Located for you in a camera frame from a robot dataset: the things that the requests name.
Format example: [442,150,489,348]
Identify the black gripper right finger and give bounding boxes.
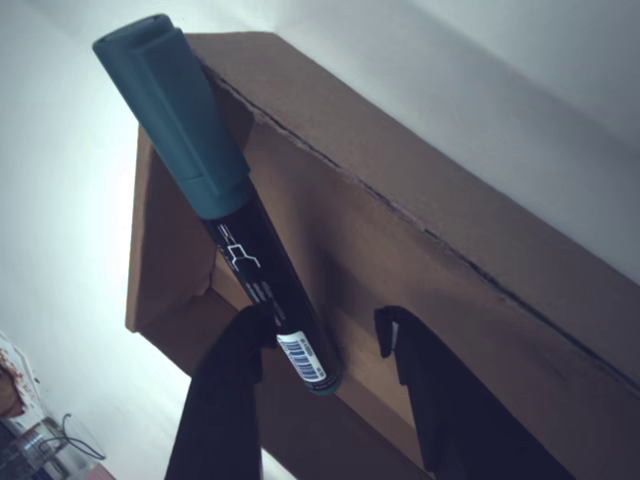
[373,304,577,480]

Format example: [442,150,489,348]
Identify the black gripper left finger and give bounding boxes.
[166,304,280,480]

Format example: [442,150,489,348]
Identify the green capped black marker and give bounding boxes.
[91,13,345,397]

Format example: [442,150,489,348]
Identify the open brown cardboard box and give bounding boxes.
[122,31,640,480]

